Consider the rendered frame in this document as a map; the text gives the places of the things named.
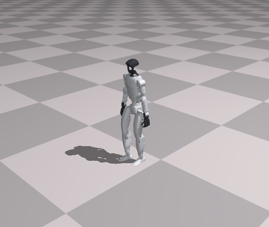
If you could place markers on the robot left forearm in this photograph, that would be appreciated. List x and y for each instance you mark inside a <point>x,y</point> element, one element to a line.
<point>145,106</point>

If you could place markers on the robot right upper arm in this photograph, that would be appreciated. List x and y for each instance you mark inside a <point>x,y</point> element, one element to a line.
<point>125,88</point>

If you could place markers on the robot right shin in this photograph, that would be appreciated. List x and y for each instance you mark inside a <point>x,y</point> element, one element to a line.
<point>126,144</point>

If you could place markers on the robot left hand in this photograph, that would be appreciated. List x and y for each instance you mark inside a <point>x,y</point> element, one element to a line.
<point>146,121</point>

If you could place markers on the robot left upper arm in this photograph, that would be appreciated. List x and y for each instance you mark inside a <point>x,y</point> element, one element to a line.
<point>141,84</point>

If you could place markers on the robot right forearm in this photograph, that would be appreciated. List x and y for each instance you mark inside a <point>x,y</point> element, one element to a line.
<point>125,98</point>

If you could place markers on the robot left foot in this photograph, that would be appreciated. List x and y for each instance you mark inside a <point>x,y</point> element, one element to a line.
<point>138,161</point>

